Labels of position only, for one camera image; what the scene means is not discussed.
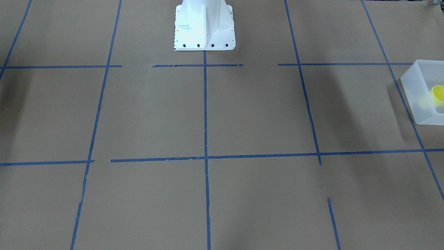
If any yellow plastic cup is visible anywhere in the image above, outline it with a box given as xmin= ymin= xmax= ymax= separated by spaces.
xmin=430 ymin=84 xmax=444 ymax=108

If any clear plastic bin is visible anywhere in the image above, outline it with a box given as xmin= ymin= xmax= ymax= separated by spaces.
xmin=401 ymin=60 xmax=444 ymax=125

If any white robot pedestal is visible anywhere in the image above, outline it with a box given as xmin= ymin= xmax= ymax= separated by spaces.
xmin=173 ymin=0 xmax=236 ymax=51

